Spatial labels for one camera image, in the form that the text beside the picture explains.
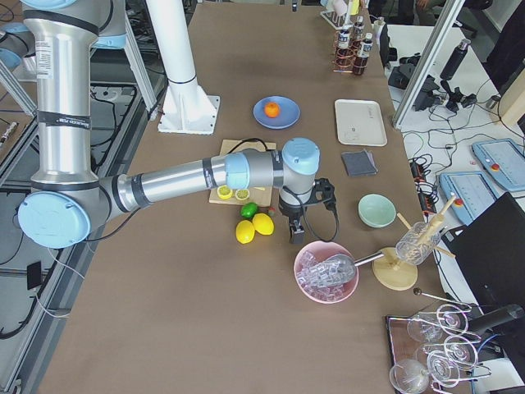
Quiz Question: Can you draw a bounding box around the tea bottle two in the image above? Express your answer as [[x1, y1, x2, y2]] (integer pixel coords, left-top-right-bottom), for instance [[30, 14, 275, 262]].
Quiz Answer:
[[353, 16, 364, 48]]

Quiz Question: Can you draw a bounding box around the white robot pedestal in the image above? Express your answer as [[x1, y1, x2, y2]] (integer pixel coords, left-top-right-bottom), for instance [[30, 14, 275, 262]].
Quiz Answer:
[[147, 0, 220, 135]]

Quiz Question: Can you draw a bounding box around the blue plate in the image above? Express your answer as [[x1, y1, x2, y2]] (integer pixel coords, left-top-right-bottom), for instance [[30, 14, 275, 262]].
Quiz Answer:
[[253, 96, 300, 130]]

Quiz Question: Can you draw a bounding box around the grey folded cloth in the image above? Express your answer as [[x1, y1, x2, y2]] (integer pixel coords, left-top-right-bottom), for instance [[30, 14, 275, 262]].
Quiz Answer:
[[341, 149, 378, 177]]

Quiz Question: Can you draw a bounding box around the tea bottle three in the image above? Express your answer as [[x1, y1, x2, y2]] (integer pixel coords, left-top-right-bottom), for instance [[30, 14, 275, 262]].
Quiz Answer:
[[353, 33, 373, 76]]

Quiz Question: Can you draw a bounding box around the yellow lemon lower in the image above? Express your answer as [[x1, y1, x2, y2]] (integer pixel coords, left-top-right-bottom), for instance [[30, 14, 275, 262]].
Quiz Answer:
[[235, 220, 255, 245]]

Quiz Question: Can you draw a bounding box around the wooden mug tree stand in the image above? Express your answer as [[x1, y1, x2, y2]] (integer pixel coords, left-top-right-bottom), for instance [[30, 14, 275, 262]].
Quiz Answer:
[[372, 194, 456, 291]]

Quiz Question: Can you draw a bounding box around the teach pendant far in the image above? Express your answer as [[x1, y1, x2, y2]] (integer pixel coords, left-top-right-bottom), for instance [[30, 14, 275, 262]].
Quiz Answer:
[[472, 139, 524, 192]]

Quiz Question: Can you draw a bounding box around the tea bottle one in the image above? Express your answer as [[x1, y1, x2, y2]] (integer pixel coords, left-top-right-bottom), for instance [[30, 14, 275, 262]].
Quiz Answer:
[[336, 24, 352, 66]]

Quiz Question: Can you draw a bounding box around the cream rectangular tray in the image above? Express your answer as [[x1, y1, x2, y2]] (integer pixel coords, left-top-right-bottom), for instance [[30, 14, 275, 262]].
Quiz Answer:
[[335, 98, 387, 147]]

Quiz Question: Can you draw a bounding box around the clear ice cubes pile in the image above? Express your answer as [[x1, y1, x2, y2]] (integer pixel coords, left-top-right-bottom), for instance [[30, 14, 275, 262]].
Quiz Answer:
[[296, 251, 358, 301]]

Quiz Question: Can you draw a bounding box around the green bowl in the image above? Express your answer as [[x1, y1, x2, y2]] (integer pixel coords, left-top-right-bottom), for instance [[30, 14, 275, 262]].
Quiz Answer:
[[358, 194, 397, 228]]

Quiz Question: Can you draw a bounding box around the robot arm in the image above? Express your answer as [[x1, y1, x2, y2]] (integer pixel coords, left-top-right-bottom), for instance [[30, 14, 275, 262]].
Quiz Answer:
[[18, 1, 321, 249]]

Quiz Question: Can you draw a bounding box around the green lime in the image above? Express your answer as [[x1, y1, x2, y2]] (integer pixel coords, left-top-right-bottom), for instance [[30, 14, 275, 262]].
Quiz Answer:
[[240, 202, 258, 220]]

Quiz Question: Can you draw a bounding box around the orange fruit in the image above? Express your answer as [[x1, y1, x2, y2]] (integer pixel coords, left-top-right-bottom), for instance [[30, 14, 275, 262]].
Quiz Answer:
[[263, 102, 281, 118]]

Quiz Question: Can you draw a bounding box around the lemon slice one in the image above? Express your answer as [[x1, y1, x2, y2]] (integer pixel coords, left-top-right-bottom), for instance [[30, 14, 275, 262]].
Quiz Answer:
[[217, 186, 234, 200]]

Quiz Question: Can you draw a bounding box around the yellow lemon upper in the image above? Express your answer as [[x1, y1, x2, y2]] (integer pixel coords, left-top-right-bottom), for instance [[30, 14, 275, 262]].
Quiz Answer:
[[252, 213, 275, 236]]

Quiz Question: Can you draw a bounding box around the lemon slice two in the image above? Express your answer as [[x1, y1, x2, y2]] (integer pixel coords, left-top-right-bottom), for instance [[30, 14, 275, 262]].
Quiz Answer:
[[234, 189, 250, 201]]

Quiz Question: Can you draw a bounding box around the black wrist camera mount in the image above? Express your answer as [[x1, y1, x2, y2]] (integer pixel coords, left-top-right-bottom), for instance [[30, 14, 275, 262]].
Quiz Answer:
[[313, 178, 336, 211]]

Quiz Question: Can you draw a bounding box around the teach pendant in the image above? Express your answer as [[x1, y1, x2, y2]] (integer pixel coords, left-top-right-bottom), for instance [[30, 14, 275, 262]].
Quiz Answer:
[[472, 139, 524, 192], [439, 171, 500, 225]]

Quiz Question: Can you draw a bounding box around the copper wire bottle rack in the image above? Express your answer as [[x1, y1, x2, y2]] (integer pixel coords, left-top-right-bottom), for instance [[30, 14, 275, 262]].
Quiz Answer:
[[333, 29, 372, 76]]

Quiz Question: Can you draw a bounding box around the aluminium frame post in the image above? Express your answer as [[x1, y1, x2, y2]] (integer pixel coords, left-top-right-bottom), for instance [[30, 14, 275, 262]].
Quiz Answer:
[[392, 0, 464, 130]]

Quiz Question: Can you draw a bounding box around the wooden cutting board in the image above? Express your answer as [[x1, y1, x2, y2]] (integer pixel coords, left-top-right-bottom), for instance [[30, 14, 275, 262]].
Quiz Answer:
[[208, 139, 272, 207]]

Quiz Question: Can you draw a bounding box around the teach pendant near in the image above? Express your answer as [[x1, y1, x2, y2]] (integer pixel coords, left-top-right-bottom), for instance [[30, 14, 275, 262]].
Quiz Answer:
[[439, 171, 500, 225]]

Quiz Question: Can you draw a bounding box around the yellow lemon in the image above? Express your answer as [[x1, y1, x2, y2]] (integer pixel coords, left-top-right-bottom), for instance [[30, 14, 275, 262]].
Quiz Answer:
[[235, 220, 255, 245], [252, 213, 275, 236]]

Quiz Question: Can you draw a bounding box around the wine glass rack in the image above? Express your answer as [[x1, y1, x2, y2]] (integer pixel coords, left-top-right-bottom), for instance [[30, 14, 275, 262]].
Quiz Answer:
[[385, 302, 491, 393]]

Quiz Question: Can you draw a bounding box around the glass tumbler on stand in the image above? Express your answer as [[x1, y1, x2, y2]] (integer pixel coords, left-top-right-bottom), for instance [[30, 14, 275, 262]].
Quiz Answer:
[[395, 222, 441, 266]]

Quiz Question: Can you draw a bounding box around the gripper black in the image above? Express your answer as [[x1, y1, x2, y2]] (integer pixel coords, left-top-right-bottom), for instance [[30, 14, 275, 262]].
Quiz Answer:
[[278, 199, 305, 245]]

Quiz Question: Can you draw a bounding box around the pink cup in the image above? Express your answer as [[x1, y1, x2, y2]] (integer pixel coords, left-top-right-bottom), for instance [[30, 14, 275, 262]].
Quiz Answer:
[[331, 0, 348, 16]]

